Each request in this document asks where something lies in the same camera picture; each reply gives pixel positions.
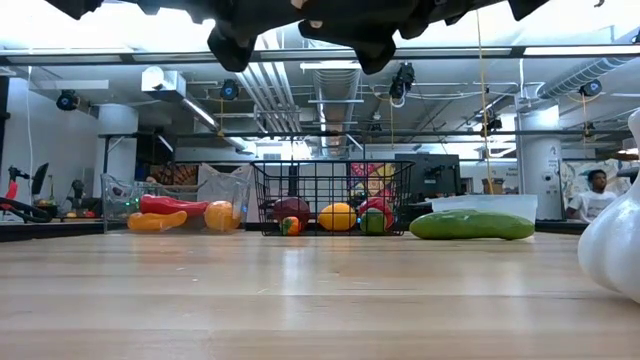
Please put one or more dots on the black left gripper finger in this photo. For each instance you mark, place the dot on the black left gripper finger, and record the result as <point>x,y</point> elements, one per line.
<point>527,7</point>

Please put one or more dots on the orange citrus fruit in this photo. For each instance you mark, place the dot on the orange citrus fruit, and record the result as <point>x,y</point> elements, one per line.
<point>337,216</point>

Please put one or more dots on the dark red apple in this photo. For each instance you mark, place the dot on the dark red apple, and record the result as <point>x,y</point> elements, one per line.
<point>291,209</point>

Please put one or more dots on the green lime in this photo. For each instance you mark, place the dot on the green lime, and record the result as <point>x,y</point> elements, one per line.
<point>372,222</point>

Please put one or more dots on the small red strawberry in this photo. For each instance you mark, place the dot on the small red strawberry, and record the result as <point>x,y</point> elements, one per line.
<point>291,226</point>

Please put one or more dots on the green cucumber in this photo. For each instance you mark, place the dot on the green cucumber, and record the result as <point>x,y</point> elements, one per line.
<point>470,226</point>

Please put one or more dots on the white garlic bulb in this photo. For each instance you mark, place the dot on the white garlic bulb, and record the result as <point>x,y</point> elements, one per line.
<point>615,240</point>

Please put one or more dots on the long red pepper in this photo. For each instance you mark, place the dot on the long red pepper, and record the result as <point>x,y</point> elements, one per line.
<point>170,205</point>

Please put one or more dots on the orange carrot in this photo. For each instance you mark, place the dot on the orange carrot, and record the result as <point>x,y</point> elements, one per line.
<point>155,221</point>

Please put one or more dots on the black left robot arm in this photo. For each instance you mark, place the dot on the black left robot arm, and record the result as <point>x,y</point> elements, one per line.
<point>75,6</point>

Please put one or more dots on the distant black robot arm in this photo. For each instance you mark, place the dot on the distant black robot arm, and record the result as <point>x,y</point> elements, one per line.
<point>25,212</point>

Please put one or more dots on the linear ceiling light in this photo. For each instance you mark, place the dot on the linear ceiling light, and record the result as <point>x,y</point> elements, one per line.
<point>336,65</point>

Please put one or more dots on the black ceiling-hung device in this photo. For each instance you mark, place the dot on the black ceiling-hung device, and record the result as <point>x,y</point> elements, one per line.
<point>402,80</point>

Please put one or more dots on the colourful poster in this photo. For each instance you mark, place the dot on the colourful poster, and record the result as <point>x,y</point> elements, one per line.
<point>372,175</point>

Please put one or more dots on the white round column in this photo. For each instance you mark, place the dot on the white round column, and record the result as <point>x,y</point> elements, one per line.
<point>540,165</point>

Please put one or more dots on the black equipment cabinet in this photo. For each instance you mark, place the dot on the black equipment cabinet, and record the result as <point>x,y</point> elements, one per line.
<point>425,172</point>

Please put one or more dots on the leaf-pattern painted panel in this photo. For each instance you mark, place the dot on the leaf-pattern painted panel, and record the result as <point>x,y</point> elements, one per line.
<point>575,175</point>

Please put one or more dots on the small cardboard box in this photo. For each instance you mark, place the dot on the small cardboard box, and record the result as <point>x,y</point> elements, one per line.
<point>492,186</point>

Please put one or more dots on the small translucent plastic container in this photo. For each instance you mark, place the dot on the small translucent plastic container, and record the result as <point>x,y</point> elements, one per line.
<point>485,202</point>

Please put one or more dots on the person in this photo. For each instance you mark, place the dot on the person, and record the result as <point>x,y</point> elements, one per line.
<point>595,202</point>

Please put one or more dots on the brown patterned crate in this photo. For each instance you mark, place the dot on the brown patterned crate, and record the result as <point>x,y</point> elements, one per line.
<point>175,175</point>

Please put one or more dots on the large clear plastic bin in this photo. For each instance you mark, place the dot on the large clear plastic bin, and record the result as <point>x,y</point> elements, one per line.
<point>115,200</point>

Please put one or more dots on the black flat paddle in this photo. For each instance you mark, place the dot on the black flat paddle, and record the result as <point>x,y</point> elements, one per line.
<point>40,177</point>

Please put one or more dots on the red and black tool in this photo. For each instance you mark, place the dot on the red and black tool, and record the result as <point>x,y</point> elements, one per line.
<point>14,189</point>

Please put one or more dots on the silver corrugated air duct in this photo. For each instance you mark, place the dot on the silver corrugated air duct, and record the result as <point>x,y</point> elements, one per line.
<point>336,100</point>

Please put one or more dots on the ribbed white air duct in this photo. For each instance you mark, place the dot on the ribbed white air duct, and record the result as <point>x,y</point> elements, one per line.
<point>585,75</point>

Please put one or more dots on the distant black frame beam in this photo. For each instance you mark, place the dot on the distant black frame beam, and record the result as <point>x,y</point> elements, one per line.
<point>300,134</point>

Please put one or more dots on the overhead frame beam with lights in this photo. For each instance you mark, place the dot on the overhead frame beam with lights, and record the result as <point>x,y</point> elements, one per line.
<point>150,56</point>

